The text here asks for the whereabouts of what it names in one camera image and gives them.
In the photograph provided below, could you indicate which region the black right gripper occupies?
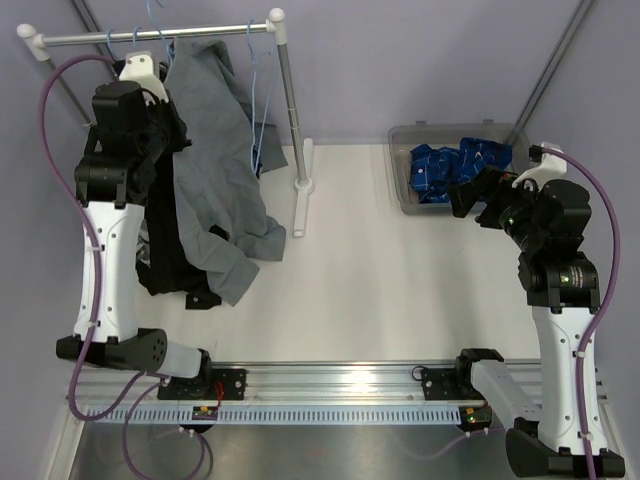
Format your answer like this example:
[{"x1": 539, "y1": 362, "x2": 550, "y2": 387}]
[{"x1": 446, "y1": 166, "x2": 548, "y2": 254}]

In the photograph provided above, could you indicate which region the blue plaid shirt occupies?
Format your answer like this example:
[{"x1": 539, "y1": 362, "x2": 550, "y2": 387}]
[{"x1": 409, "y1": 137, "x2": 513, "y2": 204}]

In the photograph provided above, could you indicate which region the light blue hanger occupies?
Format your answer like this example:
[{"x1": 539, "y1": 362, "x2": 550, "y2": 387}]
[
  {"x1": 131, "y1": 26, "x2": 142, "y2": 51},
  {"x1": 145, "y1": 0, "x2": 175, "y2": 68},
  {"x1": 105, "y1": 29, "x2": 119, "y2": 61},
  {"x1": 246, "y1": 18, "x2": 276, "y2": 177}
]

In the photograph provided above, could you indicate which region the grey shirt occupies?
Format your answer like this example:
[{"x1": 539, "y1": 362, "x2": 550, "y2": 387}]
[{"x1": 164, "y1": 38, "x2": 287, "y2": 305}]

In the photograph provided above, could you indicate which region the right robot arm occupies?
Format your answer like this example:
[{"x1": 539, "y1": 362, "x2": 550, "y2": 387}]
[{"x1": 448, "y1": 167, "x2": 626, "y2": 479}]

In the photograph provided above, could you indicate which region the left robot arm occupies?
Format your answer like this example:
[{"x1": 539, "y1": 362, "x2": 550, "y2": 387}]
[{"x1": 56, "y1": 80, "x2": 215, "y2": 399}]

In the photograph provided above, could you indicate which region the black shirt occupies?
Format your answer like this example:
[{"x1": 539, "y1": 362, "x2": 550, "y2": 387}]
[{"x1": 133, "y1": 100, "x2": 222, "y2": 310}]

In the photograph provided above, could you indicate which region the clear grey plastic bin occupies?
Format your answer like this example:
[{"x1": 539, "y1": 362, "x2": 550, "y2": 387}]
[{"x1": 388, "y1": 120, "x2": 531, "y2": 215}]

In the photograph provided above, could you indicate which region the white clothes rack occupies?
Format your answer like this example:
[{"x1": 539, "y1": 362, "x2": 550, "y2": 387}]
[{"x1": 16, "y1": 7, "x2": 315, "y2": 238}]

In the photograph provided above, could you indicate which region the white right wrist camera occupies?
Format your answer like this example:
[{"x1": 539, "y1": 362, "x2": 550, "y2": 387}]
[{"x1": 512, "y1": 142, "x2": 567, "y2": 192}]

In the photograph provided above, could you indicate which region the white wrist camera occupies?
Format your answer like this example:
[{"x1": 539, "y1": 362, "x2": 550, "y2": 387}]
[
  {"x1": 512, "y1": 142, "x2": 567, "y2": 192},
  {"x1": 118, "y1": 51, "x2": 169, "y2": 103}
]

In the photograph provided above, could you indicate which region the aluminium frame post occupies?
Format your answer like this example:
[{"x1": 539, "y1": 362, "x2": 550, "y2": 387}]
[
  {"x1": 49, "y1": 0, "x2": 126, "y2": 126},
  {"x1": 506, "y1": 0, "x2": 599, "y2": 144}
]

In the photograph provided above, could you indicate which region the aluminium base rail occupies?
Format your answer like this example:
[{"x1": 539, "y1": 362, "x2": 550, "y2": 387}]
[{"x1": 64, "y1": 362, "x2": 609, "y2": 426}]

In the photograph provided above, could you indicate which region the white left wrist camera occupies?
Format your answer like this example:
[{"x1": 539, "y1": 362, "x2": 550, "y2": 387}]
[{"x1": 118, "y1": 51, "x2": 169, "y2": 103}]

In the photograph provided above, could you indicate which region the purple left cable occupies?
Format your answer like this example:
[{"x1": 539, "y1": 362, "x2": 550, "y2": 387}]
[{"x1": 38, "y1": 54, "x2": 166, "y2": 421}]

